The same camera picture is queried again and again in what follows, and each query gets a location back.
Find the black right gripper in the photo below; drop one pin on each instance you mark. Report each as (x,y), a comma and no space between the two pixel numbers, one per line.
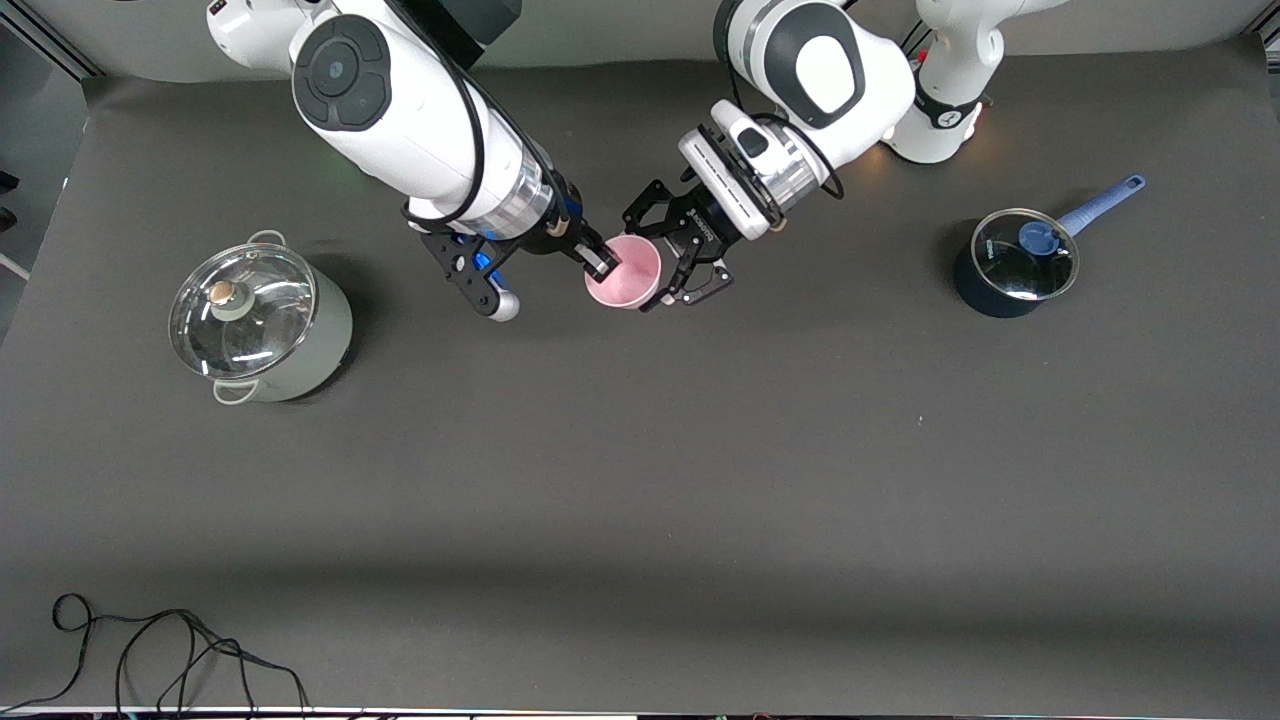
(566,236)

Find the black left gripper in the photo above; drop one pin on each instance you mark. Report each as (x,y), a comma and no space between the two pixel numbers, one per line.
(697,226)

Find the pink plastic cup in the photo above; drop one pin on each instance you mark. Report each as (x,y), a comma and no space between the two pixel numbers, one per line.
(625,275)

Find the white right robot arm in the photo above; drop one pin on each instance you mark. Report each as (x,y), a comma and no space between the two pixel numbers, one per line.
(400,110)

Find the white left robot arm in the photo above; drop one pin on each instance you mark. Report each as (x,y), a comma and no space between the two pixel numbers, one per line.
(830,70)

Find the dark grey table cloth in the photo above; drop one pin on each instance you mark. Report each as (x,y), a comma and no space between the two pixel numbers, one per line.
(640,450)

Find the dark blue saucepan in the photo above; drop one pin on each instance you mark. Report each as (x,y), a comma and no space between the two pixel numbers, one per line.
(985,300)

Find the glass lid with blue knob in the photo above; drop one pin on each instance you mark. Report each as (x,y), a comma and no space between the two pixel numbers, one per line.
(1010,265)

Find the glass lid with beige knob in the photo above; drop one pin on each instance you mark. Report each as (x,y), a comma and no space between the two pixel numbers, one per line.
(260,320)

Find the grey metal frame rail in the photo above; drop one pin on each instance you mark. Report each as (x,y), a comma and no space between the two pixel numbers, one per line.
(45,40)

